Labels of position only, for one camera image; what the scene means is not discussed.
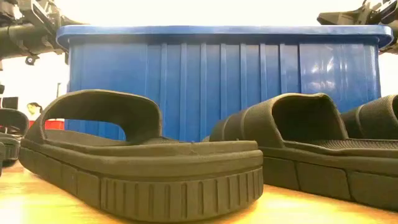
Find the large blue plastic bin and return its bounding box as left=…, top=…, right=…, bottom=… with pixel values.
left=56, top=24, right=394, bottom=142

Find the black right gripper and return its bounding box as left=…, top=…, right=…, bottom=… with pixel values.
left=317, top=0, right=398, bottom=26

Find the textured black slide sandal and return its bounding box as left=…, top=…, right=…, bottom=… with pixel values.
left=203, top=92, right=398, bottom=212
left=340, top=95, right=398, bottom=140

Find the red plastic bin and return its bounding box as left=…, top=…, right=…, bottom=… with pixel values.
left=29, top=119, right=65, bottom=131

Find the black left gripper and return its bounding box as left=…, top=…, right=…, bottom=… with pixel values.
left=19, top=0, right=86, bottom=29

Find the person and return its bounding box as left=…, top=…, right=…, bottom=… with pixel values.
left=26, top=101, right=44, bottom=121

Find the black computer monitor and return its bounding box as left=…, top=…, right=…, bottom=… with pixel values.
left=1, top=96, right=19, bottom=110

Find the smooth black slide sandal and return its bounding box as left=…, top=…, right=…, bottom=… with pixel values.
left=17, top=89, right=264, bottom=223
left=0, top=108, right=30, bottom=167

